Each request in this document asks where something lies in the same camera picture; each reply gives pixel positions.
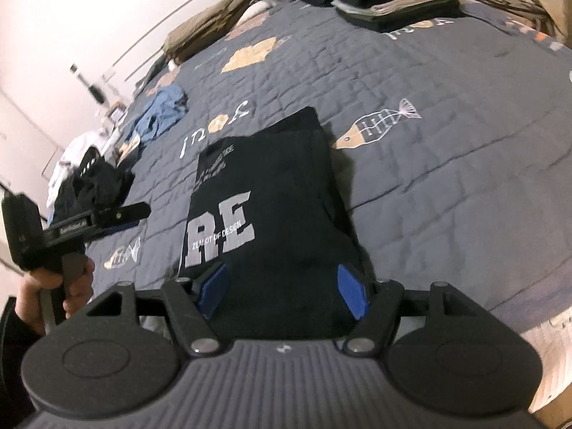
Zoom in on cluttered bedside items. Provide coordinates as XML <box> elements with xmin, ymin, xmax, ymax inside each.
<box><xmin>100</xmin><ymin>100</ymin><xmax>128</xmax><ymax>130</ymax></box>

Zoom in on person's left hand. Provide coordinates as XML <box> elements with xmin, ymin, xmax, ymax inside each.
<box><xmin>15</xmin><ymin>260</ymin><xmax>97</xmax><ymax>322</ymax></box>

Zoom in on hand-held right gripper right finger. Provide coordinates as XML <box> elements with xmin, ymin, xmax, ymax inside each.
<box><xmin>337</xmin><ymin>263</ymin><xmax>506</xmax><ymax>359</ymax></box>

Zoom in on black printed t-shirt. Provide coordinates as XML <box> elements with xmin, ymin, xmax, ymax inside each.
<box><xmin>178</xmin><ymin>106</ymin><xmax>365</xmax><ymax>340</ymax></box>

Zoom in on blue garment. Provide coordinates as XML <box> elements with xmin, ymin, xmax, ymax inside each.
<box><xmin>127</xmin><ymin>86</ymin><xmax>188</xmax><ymax>146</ymax></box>

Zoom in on pile of black clothes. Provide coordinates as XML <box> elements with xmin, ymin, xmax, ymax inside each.
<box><xmin>47</xmin><ymin>145</ymin><xmax>137</xmax><ymax>226</ymax></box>

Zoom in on dark patterned blanket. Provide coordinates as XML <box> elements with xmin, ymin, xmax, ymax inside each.
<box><xmin>456</xmin><ymin>0</ymin><xmax>561</xmax><ymax>43</ymax></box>

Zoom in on white headboard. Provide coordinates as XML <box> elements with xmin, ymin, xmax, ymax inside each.
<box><xmin>103</xmin><ymin>0</ymin><xmax>296</xmax><ymax>85</ymax></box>

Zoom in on white wardrobe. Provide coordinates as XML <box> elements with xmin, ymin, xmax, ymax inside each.
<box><xmin>0</xmin><ymin>85</ymin><xmax>68</xmax><ymax>197</ymax></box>

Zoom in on white pillow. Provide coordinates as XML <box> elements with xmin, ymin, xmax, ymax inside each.
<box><xmin>236</xmin><ymin>0</ymin><xmax>275</xmax><ymax>26</ymax></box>

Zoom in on white mattress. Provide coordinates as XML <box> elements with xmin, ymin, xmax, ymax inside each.
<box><xmin>514</xmin><ymin>308</ymin><xmax>572</xmax><ymax>416</ymax></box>

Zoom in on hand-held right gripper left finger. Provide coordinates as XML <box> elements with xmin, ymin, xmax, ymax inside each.
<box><xmin>58</xmin><ymin>263</ymin><xmax>230</xmax><ymax>359</ymax></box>

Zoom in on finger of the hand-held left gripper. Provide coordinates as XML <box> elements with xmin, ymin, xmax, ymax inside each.
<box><xmin>89</xmin><ymin>202</ymin><xmax>152</xmax><ymax>231</ymax></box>
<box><xmin>95</xmin><ymin>218</ymin><xmax>140</xmax><ymax>237</ymax></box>

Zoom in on dark grey pillow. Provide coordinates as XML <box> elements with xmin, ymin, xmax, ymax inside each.
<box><xmin>134</xmin><ymin>51</ymin><xmax>173</xmax><ymax>94</ymax></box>

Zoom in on person's left forearm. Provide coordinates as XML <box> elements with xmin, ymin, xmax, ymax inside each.
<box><xmin>0</xmin><ymin>297</ymin><xmax>48</xmax><ymax>416</ymax></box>

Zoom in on folded olive blanket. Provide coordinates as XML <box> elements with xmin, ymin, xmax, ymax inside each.
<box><xmin>163</xmin><ymin>0</ymin><xmax>280</xmax><ymax>65</ymax></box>

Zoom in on beige curtain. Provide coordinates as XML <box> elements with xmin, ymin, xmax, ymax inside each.
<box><xmin>496</xmin><ymin>0</ymin><xmax>572</xmax><ymax>50</ymax></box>

